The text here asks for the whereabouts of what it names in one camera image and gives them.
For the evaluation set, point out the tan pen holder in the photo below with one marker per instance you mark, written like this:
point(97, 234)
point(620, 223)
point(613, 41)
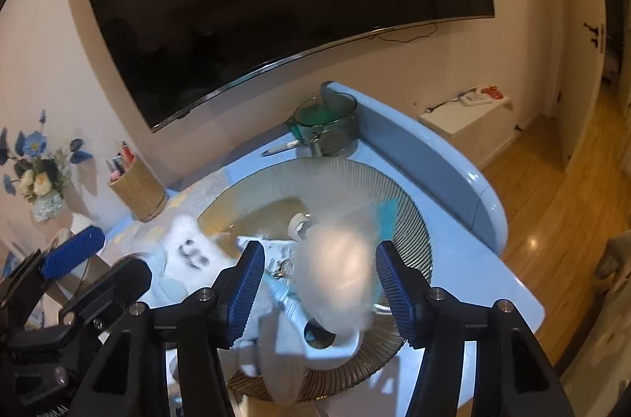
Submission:
point(140, 190)

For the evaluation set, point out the bundle of pens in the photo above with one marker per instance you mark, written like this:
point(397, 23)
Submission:
point(121, 160)

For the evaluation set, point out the white door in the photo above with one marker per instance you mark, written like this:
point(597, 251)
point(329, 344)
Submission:
point(574, 52)

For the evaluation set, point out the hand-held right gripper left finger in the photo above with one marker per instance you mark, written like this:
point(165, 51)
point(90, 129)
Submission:
point(244, 298)

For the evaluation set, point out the white power strip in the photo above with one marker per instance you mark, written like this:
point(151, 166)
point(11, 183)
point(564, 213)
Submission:
point(472, 99)

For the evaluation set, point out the white plush with black face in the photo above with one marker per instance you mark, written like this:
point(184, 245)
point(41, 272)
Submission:
point(190, 249)

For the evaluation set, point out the white wall shelf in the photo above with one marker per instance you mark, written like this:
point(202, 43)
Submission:
point(453, 118)

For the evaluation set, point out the large ribbed glass bowl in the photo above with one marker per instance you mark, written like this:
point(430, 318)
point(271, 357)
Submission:
point(406, 219)

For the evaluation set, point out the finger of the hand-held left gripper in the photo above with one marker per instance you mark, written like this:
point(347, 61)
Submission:
point(74, 252)
point(113, 286)

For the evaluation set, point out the glass measuring jug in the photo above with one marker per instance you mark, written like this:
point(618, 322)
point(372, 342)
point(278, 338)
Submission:
point(325, 123)

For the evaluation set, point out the silver pen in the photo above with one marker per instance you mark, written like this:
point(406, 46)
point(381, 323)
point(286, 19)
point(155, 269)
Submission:
point(283, 147)

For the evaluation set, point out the beige patterned fabric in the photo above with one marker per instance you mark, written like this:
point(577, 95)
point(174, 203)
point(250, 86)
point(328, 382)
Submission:
point(606, 323)

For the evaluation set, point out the white plastic holder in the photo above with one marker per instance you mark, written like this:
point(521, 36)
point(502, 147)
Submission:
point(340, 350)

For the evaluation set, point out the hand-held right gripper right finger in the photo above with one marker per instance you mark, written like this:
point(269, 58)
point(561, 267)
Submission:
point(397, 293)

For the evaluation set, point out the small red item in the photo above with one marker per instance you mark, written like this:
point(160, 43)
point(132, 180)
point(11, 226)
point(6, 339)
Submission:
point(490, 91)

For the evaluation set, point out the white tape roll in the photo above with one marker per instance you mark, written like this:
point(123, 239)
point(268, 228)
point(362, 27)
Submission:
point(299, 227)

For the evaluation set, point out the white squeeze tube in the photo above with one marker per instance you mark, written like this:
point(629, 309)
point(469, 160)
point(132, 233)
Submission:
point(283, 298)

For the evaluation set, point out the white and blue flower bouquet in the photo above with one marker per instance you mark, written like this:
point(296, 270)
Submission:
point(42, 185)

